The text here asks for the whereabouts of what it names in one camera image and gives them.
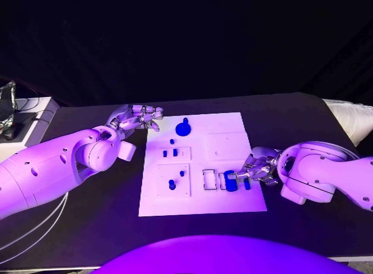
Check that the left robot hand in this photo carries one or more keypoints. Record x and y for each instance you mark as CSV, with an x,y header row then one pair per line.
x,y
134,119

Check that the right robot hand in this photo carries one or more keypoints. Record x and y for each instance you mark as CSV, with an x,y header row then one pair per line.
x,y
259,169

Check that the long blue cylinder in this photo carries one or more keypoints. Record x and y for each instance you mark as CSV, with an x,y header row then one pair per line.
x,y
230,184

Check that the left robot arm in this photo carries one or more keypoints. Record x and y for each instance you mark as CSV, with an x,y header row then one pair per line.
x,y
34,171

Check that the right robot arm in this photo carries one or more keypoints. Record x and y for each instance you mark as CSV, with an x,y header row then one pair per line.
x,y
343,175

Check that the white task board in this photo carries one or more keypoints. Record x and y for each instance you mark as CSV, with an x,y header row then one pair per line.
x,y
204,203

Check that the blue block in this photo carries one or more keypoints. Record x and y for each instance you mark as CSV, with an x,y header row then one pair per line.
x,y
246,184

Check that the blue gear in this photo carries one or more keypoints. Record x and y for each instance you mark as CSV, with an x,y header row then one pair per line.
x,y
183,129

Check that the white desk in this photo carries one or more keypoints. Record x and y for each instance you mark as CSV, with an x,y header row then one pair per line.
x,y
34,111

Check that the white ribbed cushion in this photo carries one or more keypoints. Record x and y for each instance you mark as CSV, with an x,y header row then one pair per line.
x,y
353,119

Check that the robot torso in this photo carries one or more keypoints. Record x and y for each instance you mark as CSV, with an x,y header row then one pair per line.
x,y
226,256

